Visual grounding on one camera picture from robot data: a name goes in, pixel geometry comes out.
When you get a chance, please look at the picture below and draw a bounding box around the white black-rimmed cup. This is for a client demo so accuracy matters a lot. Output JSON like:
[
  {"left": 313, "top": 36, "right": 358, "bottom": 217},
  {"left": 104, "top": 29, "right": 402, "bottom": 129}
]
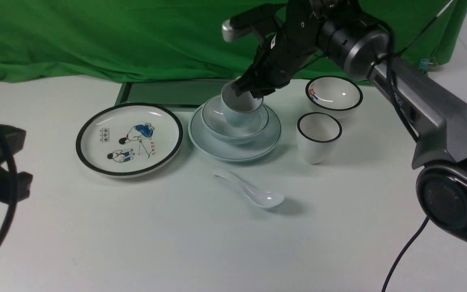
[{"left": 296, "top": 112, "right": 343, "bottom": 165}]

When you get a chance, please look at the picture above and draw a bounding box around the illustrated black-rimmed plate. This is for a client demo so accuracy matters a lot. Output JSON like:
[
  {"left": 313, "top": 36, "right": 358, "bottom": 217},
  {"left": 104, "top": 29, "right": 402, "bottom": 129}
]
[{"left": 75, "top": 103, "right": 184, "bottom": 178}]

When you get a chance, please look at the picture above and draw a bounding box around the pale blue plate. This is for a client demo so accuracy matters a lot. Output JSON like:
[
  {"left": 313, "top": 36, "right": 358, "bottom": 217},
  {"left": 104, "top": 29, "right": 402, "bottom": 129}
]
[{"left": 188, "top": 106, "right": 282, "bottom": 163}]

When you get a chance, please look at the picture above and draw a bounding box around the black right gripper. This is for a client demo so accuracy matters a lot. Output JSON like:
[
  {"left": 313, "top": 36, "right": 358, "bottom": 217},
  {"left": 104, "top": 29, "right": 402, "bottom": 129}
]
[{"left": 234, "top": 0, "right": 339, "bottom": 98}]

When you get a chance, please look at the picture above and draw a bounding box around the blue binder clip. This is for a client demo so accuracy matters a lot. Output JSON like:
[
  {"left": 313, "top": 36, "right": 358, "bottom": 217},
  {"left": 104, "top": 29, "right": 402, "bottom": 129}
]
[{"left": 418, "top": 58, "right": 439, "bottom": 75}]

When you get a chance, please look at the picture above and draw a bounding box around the pale blue cup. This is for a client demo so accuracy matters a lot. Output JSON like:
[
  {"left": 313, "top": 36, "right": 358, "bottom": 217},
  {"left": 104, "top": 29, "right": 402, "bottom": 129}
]
[{"left": 220, "top": 81, "right": 263, "bottom": 127}]

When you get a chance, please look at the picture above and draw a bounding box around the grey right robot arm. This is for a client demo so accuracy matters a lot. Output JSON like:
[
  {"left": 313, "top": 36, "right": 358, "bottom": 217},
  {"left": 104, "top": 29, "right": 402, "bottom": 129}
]
[{"left": 222, "top": 0, "right": 467, "bottom": 242}]

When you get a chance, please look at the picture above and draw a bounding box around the white black-rimmed bowl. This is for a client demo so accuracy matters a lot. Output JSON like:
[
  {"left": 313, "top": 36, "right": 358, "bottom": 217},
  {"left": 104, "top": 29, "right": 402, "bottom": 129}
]
[{"left": 304, "top": 76, "right": 363, "bottom": 120}]

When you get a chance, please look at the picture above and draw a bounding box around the white ceramic spoon front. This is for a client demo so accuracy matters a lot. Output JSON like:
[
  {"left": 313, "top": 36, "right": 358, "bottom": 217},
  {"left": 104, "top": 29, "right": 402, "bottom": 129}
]
[{"left": 213, "top": 170, "right": 285, "bottom": 210}]

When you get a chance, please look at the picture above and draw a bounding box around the dark green rectangular tray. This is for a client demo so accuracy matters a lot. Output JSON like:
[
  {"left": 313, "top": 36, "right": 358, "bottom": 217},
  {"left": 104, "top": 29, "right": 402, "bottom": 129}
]
[{"left": 115, "top": 78, "right": 230, "bottom": 109}]

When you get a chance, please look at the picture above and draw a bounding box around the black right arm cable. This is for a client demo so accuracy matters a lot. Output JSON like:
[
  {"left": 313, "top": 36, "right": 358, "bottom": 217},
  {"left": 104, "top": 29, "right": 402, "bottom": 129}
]
[{"left": 381, "top": 216, "right": 431, "bottom": 292}]

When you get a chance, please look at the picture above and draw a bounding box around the pale blue bowl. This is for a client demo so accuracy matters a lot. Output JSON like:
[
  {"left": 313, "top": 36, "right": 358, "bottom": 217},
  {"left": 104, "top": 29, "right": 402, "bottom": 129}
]
[{"left": 201, "top": 95, "right": 269, "bottom": 145}]

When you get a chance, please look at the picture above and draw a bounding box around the green backdrop cloth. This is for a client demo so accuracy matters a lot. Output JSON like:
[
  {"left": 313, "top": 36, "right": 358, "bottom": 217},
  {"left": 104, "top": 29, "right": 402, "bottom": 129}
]
[{"left": 0, "top": 0, "right": 467, "bottom": 87}]

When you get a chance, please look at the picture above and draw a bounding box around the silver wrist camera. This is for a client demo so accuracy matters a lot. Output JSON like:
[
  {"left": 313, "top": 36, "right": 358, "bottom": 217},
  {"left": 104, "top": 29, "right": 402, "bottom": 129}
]
[{"left": 222, "top": 4, "right": 287, "bottom": 44}]

